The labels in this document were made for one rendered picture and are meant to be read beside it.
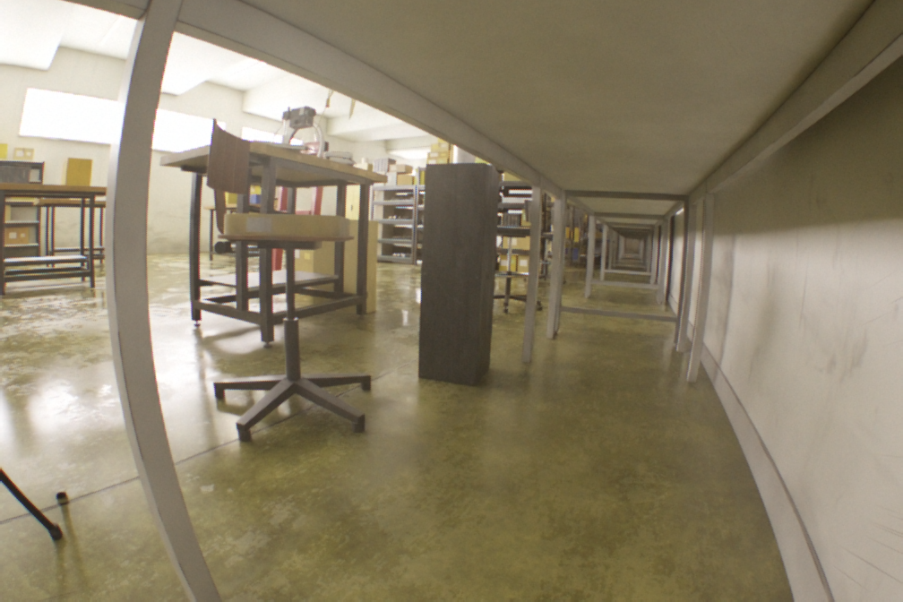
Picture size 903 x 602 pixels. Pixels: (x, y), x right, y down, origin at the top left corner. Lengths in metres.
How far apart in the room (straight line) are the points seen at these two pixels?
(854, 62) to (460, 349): 1.45
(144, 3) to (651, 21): 0.61
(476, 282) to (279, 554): 1.11
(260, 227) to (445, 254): 0.71
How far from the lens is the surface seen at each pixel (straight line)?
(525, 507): 0.94
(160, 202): 9.96
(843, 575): 0.78
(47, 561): 0.94
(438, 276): 1.52
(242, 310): 2.13
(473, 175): 1.49
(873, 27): 0.58
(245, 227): 1.15
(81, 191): 4.38
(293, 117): 2.41
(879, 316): 0.76
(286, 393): 1.30
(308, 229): 1.09
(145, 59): 0.48
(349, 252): 2.83
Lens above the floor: 0.58
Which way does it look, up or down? 4 degrees down
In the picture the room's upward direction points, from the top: 2 degrees clockwise
